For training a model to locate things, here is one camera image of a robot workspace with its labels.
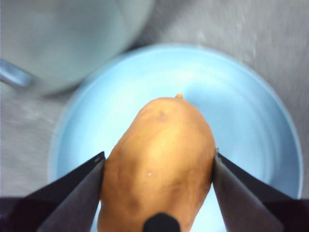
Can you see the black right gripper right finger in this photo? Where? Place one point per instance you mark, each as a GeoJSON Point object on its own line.
{"type": "Point", "coordinates": [248, 205]}

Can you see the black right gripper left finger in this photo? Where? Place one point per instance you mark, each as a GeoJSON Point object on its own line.
{"type": "Point", "coordinates": [65, 205]}

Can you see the brown potato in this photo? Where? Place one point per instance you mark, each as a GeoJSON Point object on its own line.
{"type": "Point", "coordinates": [159, 159]}

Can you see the blue round plate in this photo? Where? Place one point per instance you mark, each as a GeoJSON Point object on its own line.
{"type": "Point", "coordinates": [241, 116]}

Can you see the pale green electric steamer pot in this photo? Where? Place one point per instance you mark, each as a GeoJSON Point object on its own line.
{"type": "Point", "coordinates": [67, 41]}

